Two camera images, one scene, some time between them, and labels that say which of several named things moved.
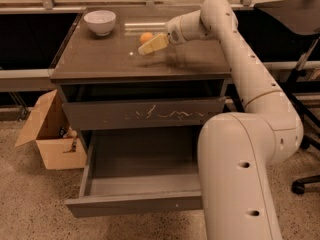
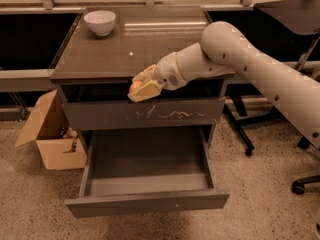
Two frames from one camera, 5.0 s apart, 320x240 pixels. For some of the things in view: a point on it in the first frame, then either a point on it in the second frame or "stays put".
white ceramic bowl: (100, 21) stays put
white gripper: (173, 30) to (167, 71)
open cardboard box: (59, 147) stays put
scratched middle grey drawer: (141, 106) stays put
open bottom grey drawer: (139, 170) stays put
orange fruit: (144, 37) to (135, 84)
